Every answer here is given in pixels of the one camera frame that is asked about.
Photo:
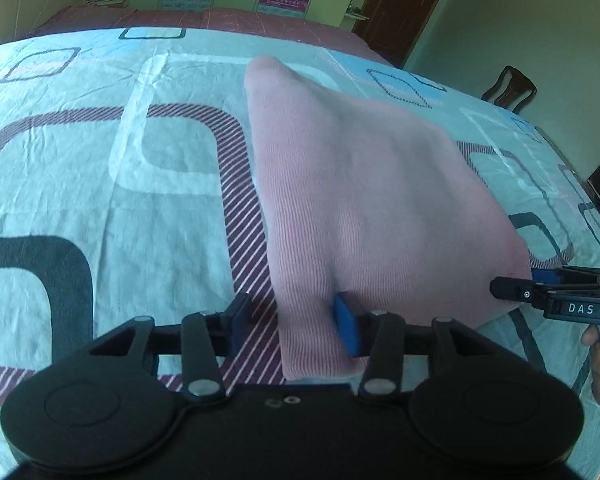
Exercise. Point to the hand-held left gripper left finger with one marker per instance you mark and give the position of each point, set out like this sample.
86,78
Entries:
240,322

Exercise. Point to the pink knit sweater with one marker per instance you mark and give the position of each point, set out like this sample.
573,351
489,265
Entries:
370,200

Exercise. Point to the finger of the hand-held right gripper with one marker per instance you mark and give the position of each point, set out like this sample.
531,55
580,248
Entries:
575,276
517,290

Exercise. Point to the blue patterned bedsheet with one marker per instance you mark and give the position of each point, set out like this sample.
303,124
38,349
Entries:
130,210

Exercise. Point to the pink checked bed cover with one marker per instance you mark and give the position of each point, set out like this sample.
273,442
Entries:
230,19

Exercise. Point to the stack of papers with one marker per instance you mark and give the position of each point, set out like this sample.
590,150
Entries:
105,1

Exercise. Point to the dark wooden door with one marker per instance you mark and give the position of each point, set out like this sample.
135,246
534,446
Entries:
405,5

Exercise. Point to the dark wooden chair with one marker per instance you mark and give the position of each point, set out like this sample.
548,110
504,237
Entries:
512,87

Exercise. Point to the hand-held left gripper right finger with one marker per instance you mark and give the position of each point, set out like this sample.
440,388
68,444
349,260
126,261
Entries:
349,327

